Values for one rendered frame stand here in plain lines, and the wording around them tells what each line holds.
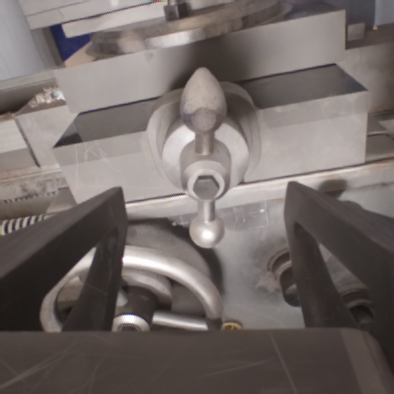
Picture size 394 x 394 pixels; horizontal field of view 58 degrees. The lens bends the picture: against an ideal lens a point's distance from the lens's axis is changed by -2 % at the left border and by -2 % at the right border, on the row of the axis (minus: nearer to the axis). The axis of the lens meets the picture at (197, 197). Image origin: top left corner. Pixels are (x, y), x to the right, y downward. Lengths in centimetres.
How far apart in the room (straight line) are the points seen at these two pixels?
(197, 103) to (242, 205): 23
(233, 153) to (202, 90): 11
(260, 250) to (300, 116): 17
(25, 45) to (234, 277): 380
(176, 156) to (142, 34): 17
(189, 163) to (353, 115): 17
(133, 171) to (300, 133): 17
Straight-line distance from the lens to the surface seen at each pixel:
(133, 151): 36
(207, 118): 18
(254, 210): 40
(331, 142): 37
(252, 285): 48
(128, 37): 43
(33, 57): 411
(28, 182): 62
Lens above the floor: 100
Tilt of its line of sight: 33 degrees down
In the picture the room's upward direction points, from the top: 14 degrees counter-clockwise
